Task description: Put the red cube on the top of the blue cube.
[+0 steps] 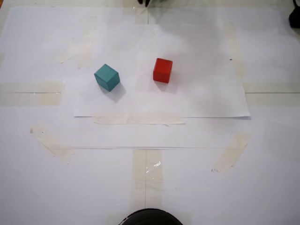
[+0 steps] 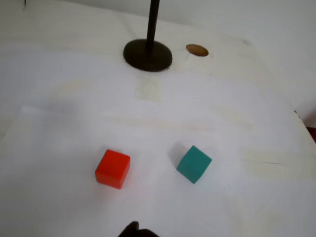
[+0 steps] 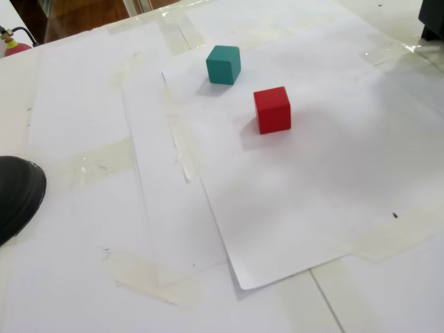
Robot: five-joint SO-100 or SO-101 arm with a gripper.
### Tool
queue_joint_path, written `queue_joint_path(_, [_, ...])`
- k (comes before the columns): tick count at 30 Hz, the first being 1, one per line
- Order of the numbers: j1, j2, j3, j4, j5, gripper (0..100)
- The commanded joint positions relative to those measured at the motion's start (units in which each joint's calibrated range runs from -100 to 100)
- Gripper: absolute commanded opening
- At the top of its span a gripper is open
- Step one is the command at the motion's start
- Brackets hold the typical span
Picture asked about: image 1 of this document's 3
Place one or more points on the beige tape strip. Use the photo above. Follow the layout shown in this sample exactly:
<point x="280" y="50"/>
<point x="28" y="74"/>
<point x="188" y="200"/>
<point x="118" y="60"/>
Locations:
<point x="87" y="35"/>
<point x="234" y="47"/>
<point x="30" y="93"/>
<point x="51" y="143"/>
<point x="140" y="173"/>
<point x="232" y="152"/>
<point x="272" y="93"/>

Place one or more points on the black blurry device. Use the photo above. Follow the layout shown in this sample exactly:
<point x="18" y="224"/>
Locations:
<point x="295" y="20"/>

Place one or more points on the white paper sheet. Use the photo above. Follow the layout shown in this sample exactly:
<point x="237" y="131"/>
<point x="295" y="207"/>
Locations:
<point x="199" y="98"/>

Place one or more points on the blue cube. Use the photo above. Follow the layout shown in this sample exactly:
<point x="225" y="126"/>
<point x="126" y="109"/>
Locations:
<point x="106" y="77"/>

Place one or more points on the red cube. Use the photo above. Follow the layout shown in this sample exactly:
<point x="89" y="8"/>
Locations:
<point x="162" y="70"/>

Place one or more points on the black rounded stand base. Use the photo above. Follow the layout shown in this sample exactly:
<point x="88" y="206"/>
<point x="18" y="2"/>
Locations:
<point x="151" y="218"/>

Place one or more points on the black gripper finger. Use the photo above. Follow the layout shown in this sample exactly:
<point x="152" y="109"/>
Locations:
<point x="147" y="2"/>
<point x="141" y="1"/>

